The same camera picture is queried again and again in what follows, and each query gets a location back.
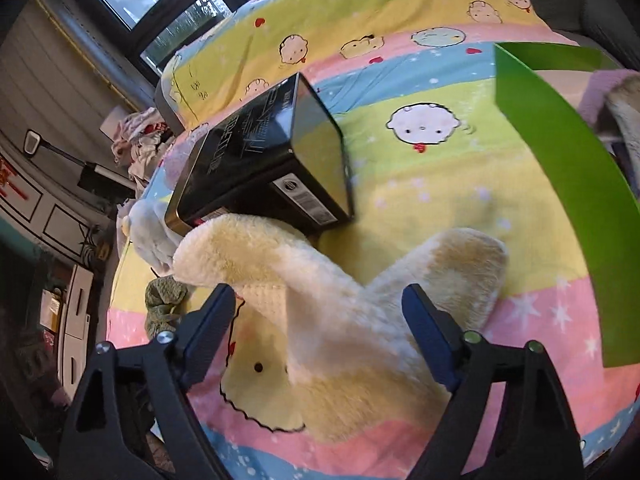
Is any cream plush toy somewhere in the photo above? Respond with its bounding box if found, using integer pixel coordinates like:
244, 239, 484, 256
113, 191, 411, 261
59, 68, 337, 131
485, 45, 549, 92
172, 213, 510, 446

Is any black framed window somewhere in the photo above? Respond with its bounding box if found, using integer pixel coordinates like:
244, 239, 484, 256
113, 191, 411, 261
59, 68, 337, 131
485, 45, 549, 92
50, 0, 321, 76

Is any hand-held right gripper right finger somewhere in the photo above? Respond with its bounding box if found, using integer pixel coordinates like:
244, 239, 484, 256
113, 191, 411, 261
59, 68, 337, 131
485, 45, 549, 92
401, 283, 586, 480

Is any white cabinet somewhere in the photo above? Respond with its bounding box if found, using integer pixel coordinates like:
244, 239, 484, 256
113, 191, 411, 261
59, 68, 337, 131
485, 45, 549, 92
57, 265, 93, 386

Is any stick vacuum cleaner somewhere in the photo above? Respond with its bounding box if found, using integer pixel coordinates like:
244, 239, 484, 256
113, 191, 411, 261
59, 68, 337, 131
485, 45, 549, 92
24, 130, 136, 201

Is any beige plush cloth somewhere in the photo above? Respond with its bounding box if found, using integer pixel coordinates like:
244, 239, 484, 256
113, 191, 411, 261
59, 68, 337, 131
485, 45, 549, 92
600, 77, 640, 161

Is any pile of clothes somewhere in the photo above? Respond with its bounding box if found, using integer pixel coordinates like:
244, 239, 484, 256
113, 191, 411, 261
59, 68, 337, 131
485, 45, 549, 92
110, 107, 173, 186

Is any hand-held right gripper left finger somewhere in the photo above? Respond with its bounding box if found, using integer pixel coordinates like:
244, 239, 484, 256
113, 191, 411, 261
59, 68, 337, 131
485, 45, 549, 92
57, 282, 238, 480

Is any pink plush cloth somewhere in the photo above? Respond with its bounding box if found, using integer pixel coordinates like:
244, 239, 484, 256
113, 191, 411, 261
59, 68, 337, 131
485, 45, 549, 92
577, 69, 636, 128

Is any cartoon printed blanket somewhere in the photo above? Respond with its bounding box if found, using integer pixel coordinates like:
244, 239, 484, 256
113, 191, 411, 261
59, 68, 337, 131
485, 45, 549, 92
105, 0, 640, 480

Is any green knit cloth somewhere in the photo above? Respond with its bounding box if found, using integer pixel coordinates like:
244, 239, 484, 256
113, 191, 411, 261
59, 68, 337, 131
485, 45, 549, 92
144, 276, 193, 336

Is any green cardboard box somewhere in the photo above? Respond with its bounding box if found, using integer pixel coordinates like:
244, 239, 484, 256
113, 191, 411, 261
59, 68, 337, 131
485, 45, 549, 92
492, 42, 640, 368

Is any red wall ornament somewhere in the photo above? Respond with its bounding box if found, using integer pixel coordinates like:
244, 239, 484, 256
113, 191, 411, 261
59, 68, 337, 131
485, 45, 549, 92
0, 155, 26, 201

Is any black printed box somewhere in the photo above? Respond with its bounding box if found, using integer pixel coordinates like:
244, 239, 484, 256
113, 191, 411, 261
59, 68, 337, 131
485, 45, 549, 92
164, 72, 357, 237

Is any white knit cloth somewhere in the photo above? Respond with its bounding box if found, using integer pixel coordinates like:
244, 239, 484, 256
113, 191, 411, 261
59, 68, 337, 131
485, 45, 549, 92
120, 200, 181, 276

